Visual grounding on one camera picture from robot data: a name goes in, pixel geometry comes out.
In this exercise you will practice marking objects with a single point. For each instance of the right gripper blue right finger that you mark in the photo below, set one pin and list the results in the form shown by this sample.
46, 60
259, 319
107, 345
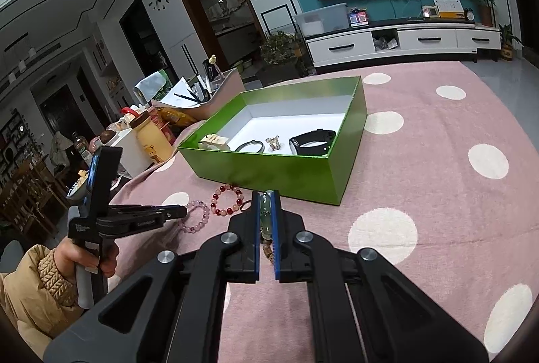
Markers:
363, 309

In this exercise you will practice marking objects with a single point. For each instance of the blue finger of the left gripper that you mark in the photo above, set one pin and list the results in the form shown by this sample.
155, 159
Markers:
170, 212

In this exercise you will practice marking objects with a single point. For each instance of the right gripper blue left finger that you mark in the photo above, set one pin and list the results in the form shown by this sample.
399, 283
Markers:
170, 309

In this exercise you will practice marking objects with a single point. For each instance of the small dark ring band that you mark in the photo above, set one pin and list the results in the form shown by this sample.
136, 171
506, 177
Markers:
253, 146

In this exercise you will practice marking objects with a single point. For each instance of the gold flower brooch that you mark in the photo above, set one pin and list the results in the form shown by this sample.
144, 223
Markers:
274, 143

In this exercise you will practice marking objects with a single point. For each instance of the black wristwatch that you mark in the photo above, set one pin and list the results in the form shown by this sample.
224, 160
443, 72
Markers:
314, 143

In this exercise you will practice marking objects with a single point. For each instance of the tan jacket sleeve forearm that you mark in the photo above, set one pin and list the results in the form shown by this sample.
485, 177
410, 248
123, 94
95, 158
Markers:
38, 300

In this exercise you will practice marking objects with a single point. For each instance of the person's left hand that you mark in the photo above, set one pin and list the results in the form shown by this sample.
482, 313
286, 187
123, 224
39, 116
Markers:
67, 256

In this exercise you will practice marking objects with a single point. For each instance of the white square box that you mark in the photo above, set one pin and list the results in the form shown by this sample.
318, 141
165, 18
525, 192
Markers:
134, 158

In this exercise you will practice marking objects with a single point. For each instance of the yellow bear bottle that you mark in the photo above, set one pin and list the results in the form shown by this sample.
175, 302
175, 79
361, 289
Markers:
152, 140

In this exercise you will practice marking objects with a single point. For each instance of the white paper sheet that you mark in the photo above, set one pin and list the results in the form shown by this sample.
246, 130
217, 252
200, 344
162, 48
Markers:
181, 96

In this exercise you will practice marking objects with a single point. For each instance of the green cardboard box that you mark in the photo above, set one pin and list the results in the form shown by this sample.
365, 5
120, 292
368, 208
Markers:
337, 104

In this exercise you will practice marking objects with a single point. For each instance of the pink polka dot tablecloth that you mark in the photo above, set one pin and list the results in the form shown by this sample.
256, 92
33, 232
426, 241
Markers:
448, 192

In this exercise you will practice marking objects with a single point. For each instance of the potted green plant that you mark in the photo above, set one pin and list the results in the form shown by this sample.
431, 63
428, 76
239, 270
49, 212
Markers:
284, 57

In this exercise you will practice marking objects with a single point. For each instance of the clear plastic storage bin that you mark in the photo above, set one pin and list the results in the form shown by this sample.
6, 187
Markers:
323, 20

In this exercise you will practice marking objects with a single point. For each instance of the white tv cabinet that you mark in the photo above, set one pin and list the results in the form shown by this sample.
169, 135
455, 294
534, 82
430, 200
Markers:
399, 41

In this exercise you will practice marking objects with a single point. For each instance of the small floor potted plant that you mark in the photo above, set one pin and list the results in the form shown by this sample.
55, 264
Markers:
508, 38

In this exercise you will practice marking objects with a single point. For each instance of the white yellow box on cabinet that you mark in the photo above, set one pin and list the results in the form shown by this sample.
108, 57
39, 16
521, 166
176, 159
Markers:
451, 9

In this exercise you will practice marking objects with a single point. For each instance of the right potted plant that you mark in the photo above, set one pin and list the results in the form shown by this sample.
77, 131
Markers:
485, 8

